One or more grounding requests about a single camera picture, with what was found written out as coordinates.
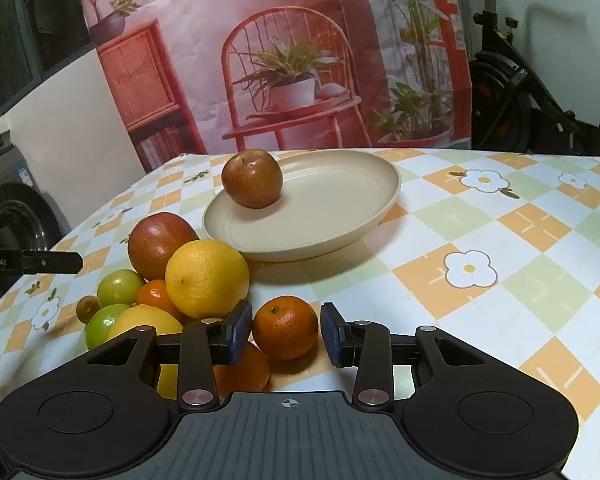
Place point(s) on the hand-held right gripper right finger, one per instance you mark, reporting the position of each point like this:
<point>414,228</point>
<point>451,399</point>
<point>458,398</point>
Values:
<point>330,334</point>

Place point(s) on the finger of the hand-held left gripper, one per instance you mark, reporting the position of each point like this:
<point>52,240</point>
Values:
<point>55,262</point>

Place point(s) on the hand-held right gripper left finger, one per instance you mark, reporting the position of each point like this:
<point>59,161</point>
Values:
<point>240,332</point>

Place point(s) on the small orange mandarin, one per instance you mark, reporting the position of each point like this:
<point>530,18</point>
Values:
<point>285,327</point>
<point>250,372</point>
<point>152,296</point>

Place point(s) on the small brown fruit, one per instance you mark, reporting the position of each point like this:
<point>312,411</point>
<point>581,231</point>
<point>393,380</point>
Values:
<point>87,309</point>

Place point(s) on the large round yellow orange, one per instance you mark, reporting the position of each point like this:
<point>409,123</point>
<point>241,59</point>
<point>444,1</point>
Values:
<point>205,277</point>

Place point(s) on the small green round fruit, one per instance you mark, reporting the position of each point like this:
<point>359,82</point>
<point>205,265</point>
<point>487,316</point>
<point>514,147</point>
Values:
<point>117,287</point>
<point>102,327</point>

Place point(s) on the yellow lemon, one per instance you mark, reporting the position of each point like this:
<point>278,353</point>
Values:
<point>140,321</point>

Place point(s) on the large red apple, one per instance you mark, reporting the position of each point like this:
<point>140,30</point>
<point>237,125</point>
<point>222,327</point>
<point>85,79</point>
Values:
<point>155,245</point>

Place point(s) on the beige round plate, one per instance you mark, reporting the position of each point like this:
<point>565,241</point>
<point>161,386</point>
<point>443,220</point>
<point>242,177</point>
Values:
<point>320,210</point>

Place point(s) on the small dark red apple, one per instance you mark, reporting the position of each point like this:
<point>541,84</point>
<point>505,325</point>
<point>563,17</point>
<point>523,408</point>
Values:
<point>252,180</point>

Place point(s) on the grey washing machine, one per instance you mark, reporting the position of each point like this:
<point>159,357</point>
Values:
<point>15,215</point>

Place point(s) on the dark window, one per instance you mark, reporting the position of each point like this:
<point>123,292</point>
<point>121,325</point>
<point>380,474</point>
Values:
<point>30,20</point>

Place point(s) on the printed pink backdrop cloth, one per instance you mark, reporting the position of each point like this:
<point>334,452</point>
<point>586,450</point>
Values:
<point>205,35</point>

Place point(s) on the black exercise bike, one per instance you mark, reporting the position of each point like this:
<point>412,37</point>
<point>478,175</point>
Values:
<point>500,105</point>

